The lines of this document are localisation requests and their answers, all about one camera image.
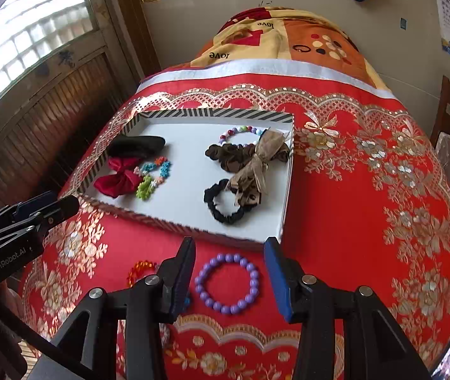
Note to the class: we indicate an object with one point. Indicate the smartphone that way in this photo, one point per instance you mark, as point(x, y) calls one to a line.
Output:
point(447, 360)

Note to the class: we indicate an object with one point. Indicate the brown scrunchie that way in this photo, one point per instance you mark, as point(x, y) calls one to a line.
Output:
point(229, 158)

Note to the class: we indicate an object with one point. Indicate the black hair clip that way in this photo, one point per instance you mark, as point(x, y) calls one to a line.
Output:
point(138, 146)

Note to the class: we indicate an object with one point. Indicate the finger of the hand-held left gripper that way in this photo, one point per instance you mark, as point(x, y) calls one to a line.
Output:
point(64, 208)
point(31, 207)

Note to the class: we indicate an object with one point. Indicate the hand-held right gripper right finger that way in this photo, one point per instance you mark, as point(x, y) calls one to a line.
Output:
point(278, 281)

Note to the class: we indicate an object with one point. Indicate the brown wooden slatted panel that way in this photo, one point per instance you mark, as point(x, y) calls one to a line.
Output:
point(50, 118)

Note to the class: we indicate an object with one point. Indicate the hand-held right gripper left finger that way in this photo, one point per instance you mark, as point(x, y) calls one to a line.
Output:
point(179, 281)

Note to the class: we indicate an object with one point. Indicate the beige ribbon bow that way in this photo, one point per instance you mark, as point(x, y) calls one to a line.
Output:
point(248, 174)

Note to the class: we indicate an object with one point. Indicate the red floral tablecloth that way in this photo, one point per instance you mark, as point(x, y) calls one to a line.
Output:
point(347, 213)

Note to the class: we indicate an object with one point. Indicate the small blue wall sticker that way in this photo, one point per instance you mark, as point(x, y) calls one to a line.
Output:
point(403, 23)

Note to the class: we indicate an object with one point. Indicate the black scrunchie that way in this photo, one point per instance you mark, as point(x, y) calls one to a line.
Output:
point(225, 215)

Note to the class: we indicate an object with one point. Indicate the white tray with striped rim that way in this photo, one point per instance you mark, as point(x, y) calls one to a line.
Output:
point(185, 158)

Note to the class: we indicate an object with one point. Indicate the red fabric hair bow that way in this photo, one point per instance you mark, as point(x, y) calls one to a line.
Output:
point(118, 178)

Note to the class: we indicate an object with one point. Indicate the window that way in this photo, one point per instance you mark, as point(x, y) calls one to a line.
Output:
point(31, 27)

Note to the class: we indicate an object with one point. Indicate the orange and yellow printed blanket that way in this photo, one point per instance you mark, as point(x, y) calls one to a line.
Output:
point(308, 27)

